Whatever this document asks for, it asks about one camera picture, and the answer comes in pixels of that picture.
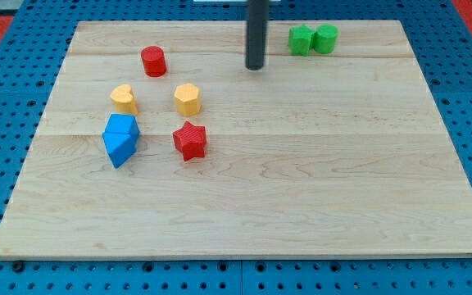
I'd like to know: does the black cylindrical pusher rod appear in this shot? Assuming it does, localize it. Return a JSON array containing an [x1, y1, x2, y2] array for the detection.
[[245, 0, 270, 70]]

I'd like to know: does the yellow hexagon block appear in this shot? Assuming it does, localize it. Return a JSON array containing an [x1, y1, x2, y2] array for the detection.
[[174, 84, 202, 117]]

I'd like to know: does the green star block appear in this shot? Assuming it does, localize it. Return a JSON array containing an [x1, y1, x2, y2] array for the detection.
[[288, 25, 315, 57]]

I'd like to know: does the green cylinder block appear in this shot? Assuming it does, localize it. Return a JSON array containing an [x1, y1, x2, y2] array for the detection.
[[313, 24, 338, 54]]

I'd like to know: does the red cylinder block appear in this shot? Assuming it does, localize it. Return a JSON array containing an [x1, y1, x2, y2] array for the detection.
[[140, 46, 167, 77]]

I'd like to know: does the red star block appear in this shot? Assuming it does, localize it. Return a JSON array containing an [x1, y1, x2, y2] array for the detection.
[[172, 121, 207, 161]]

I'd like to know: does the yellow heart block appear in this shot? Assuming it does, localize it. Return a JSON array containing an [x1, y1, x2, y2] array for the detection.
[[110, 84, 138, 116]]

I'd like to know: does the light wooden board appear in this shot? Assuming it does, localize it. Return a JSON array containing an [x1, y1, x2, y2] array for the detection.
[[0, 20, 472, 261]]

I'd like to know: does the blue cube block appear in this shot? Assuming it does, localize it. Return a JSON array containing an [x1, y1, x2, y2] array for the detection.
[[104, 113, 139, 137]]

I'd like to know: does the blue triangle block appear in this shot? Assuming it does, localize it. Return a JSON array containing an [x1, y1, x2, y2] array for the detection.
[[102, 132, 138, 169]]

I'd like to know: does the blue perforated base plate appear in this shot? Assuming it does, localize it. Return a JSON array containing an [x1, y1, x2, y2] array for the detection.
[[0, 0, 472, 294]]

